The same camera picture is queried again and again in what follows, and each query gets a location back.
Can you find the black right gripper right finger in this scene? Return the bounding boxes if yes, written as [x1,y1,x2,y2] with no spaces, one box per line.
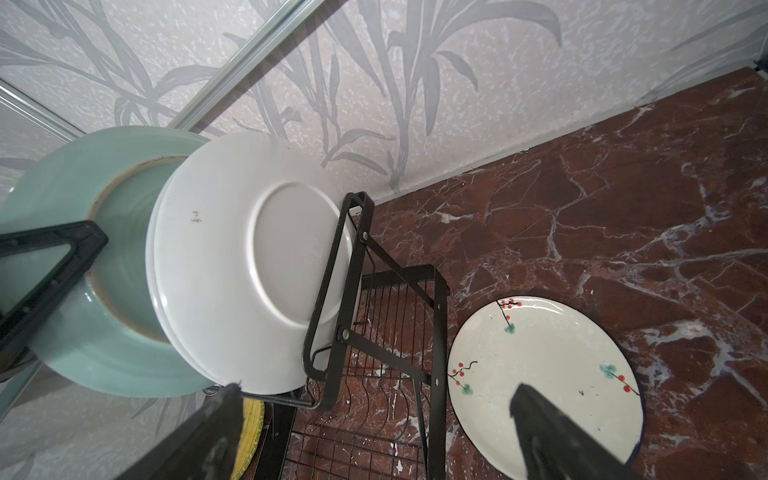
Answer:
[510,383,636,480]

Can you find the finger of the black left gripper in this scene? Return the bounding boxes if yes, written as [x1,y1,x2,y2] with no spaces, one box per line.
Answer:
[1,220,109,372]

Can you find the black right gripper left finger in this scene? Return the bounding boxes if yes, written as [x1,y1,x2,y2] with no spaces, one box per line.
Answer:
[119,384,243,479]

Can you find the cream plate with floral sprigs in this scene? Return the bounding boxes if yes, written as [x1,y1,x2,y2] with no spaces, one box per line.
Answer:
[447,296,645,479]

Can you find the mint green flower plate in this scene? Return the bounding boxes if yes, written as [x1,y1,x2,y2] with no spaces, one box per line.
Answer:
[1,126,209,398]

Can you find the white plate green text rim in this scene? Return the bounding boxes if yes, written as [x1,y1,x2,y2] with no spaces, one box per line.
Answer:
[145,132,354,395]

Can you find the yellow woven round plate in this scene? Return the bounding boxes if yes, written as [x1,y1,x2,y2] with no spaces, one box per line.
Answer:
[231,398,265,480]

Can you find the black wire dish rack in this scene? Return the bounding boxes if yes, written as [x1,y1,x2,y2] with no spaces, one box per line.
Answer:
[254,193,449,479]

